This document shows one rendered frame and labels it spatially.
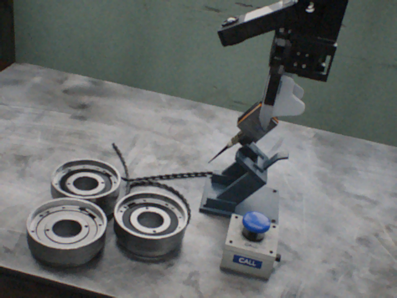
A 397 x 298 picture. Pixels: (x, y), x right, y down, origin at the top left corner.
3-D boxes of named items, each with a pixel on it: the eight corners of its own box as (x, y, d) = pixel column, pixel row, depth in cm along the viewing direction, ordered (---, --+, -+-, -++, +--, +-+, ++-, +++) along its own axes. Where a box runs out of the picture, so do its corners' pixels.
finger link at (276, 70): (273, 109, 71) (289, 47, 67) (262, 107, 71) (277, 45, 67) (273, 99, 75) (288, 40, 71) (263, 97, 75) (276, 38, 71)
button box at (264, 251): (219, 268, 71) (225, 242, 69) (226, 236, 77) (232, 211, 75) (276, 283, 71) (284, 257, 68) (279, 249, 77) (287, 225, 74)
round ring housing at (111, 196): (75, 229, 74) (75, 207, 72) (37, 192, 80) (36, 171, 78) (132, 203, 81) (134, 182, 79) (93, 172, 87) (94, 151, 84)
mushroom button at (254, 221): (234, 250, 71) (241, 223, 69) (238, 232, 75) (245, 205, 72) (262, 257, 71) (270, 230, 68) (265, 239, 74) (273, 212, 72)
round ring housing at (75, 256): (57, 284, 65) (57, 260, 63) (12, 240, 70) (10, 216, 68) (120, 248, 72) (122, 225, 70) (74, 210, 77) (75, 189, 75)
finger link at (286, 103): (296, 143, 74) (312, 82, 70) (255, 135, 74) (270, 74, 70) (295, 135, 77) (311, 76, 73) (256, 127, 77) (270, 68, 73)
